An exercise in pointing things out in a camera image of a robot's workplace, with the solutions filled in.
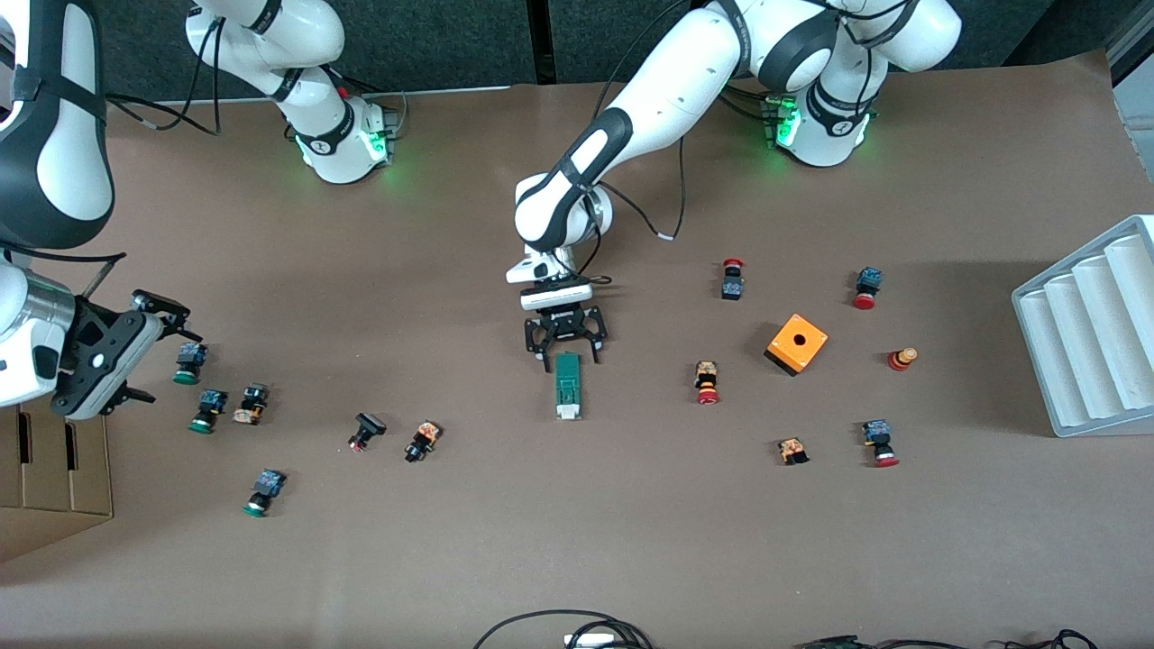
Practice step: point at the small orange black contact block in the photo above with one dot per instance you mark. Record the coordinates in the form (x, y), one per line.
(792, 451)

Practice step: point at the red mushroom button blue block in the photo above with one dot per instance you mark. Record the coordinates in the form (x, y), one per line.
(867, 288)
(879, 443)

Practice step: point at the red button black block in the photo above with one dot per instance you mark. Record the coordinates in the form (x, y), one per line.
(732, 281)

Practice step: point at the brown paper table cover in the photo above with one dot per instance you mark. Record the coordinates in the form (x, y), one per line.
(577, 541)

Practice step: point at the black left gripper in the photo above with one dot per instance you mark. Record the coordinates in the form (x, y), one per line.
(565, 326)

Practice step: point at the brown cardboard box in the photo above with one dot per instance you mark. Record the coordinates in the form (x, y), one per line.
(54, 469)

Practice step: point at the grey metal frame rail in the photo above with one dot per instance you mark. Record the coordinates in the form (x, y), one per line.
(1131, 41)

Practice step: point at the green push button blue block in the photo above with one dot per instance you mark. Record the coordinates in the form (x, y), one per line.
(208, 410)
(264, 492)
(189, 363)

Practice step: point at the black red push button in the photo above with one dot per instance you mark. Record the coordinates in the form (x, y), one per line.
(366, 431)

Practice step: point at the green load switch white lever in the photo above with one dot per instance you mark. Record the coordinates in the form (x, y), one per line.
(568, 383)

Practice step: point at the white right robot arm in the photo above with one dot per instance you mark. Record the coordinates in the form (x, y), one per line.
(54, 135)

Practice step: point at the red button orange yellow block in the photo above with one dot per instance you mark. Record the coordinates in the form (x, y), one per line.
(706, 382)

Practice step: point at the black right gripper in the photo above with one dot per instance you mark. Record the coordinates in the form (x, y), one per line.
(151, 305)

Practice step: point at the black button orange block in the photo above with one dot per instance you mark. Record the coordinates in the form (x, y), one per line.
(422, 441)

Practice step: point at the beige black switch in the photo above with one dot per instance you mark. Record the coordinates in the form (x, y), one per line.
(251, 404)

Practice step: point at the white plug connector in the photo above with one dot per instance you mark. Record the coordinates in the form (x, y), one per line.
(590, 641)

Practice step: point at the orange button enclosure box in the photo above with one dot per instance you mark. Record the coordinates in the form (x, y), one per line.
(797, 342)

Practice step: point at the grey ribbed plastic tray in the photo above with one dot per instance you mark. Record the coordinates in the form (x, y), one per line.
(1091, 342)

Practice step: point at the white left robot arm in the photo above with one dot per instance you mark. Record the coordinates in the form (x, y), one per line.
(667, 81)

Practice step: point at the red yellow button head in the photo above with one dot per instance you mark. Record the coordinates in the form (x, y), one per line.
(902, 359)

